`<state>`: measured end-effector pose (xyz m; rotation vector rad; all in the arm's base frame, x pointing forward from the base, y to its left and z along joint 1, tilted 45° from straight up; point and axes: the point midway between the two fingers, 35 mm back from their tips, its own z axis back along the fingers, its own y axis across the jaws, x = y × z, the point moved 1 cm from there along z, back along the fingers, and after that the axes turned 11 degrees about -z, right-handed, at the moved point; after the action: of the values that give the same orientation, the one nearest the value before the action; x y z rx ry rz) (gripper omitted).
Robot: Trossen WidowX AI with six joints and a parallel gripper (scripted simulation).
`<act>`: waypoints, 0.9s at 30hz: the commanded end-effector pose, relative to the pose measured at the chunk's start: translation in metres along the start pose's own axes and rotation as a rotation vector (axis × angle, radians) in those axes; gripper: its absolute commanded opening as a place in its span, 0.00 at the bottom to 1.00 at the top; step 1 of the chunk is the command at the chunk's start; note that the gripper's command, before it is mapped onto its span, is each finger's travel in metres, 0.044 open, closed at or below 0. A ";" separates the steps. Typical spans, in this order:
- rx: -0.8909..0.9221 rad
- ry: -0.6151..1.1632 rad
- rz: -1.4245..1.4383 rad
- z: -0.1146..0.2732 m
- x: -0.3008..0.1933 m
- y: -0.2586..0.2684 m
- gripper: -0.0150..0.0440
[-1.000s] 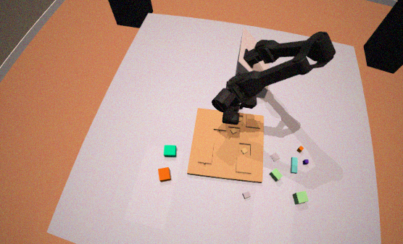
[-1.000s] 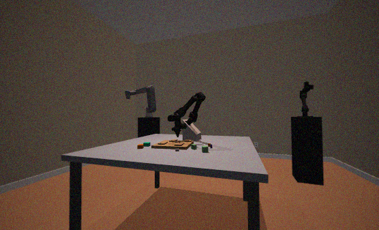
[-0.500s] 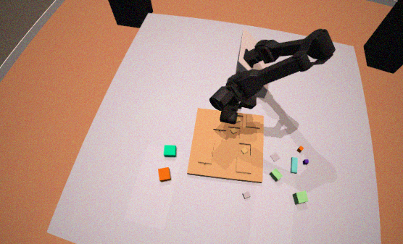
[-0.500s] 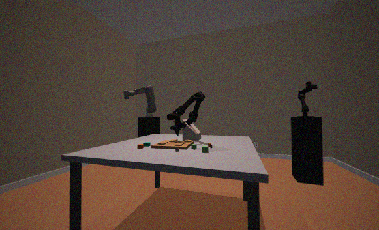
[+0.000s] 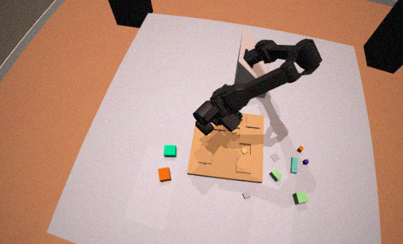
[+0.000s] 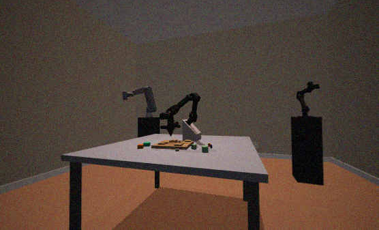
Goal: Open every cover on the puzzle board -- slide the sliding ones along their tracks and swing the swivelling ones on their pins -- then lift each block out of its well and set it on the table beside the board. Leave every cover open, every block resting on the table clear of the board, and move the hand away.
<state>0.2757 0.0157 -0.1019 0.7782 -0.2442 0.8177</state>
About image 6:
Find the light green block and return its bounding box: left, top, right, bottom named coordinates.
left=202, top=146, right=209, bottom=153

